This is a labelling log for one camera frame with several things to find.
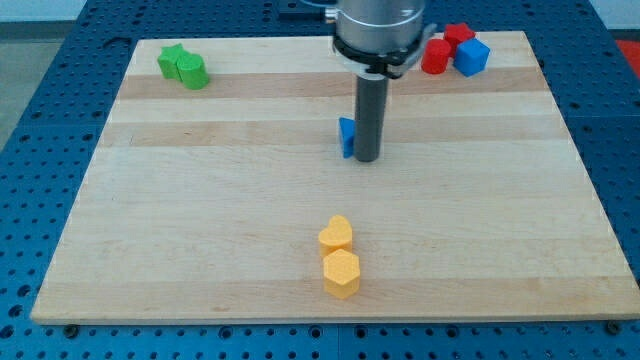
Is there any green star block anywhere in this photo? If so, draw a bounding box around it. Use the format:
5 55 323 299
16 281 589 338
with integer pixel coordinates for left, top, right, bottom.
157 43 187 81

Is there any black rod mounting clamp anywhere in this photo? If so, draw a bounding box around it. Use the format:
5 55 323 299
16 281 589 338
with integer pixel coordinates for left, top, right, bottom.
332 23 437 80

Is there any red cylinder block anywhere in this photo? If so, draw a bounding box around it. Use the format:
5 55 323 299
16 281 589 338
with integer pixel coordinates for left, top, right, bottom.
421 39 451 75

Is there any red star block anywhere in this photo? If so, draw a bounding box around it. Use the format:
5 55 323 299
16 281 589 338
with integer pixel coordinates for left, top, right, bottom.
443 22 476 58

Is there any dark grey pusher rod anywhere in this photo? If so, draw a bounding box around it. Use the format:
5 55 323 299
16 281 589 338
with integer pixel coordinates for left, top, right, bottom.
354 77 388 162

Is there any blue triangle block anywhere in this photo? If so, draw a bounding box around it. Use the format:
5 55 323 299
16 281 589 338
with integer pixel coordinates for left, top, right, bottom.
338 117 355 159

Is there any yellow heart block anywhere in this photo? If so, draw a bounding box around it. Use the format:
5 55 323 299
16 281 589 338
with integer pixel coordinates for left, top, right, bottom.
318 215 353 258

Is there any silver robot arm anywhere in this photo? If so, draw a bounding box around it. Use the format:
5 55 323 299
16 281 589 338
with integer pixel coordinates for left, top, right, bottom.
332 0 437 162

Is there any blue cube block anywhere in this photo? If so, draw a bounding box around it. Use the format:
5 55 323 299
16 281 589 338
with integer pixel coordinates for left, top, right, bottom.
453 38 491 77

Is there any wooden board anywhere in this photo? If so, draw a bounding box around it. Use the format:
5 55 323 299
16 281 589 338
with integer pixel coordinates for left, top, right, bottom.
31 31 639 325

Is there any green cylinder block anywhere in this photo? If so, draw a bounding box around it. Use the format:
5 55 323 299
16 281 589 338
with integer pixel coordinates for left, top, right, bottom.
177 53 209 90

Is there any yellow hexagon block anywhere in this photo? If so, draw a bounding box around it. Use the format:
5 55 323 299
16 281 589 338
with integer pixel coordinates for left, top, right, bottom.
323 249 361 299

